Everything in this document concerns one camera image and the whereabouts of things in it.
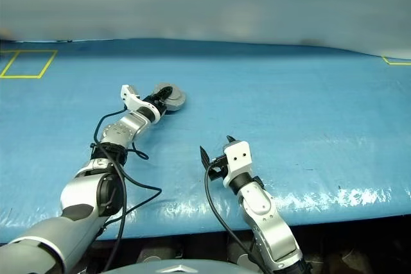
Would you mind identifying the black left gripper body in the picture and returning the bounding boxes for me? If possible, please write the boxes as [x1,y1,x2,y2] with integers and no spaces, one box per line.
[143,92,166,112]

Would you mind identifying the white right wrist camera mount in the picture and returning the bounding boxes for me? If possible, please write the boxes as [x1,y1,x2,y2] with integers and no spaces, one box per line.
[222,141,252,188]

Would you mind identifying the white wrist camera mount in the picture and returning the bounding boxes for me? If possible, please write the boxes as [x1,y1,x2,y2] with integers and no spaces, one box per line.
[121,84,166,121]
[222,141,252,188]

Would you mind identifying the blue table cover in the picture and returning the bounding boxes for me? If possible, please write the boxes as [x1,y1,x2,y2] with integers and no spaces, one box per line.
[0,39,411,244]

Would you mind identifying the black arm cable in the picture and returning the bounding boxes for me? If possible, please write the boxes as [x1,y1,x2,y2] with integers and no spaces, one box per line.
[91,102,163,274]
[204,161,269,274]

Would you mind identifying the large yellow tape rectangle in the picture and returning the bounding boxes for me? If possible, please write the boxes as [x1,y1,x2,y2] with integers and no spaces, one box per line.
[0,49,58,79]

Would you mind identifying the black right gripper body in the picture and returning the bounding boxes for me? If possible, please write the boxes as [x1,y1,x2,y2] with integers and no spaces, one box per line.
[207,155,229,182]

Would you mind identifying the silver motor rotor disc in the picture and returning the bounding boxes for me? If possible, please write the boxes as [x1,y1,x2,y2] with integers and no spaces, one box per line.
[155,82,185,100]

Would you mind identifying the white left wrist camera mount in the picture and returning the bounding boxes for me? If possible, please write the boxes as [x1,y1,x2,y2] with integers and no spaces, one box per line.
[121,84,166,121]

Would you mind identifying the grey rounded shape under table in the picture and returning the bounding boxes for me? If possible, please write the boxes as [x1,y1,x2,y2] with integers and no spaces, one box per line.
[137,247,180,264]
[227,238,255,266]

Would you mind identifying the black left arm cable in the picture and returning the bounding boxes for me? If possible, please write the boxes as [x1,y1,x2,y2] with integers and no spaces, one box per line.
[91,102,163,274]

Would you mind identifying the small yellow tape rectangle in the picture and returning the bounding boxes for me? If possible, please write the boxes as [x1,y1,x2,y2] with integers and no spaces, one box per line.
[381,56,411,65]

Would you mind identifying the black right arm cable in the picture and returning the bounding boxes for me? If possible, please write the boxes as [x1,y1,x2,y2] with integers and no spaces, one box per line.
[204,161,269,274]

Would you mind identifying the grey robot torso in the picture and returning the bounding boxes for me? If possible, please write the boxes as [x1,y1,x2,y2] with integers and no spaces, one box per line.
[105,257,258,274]

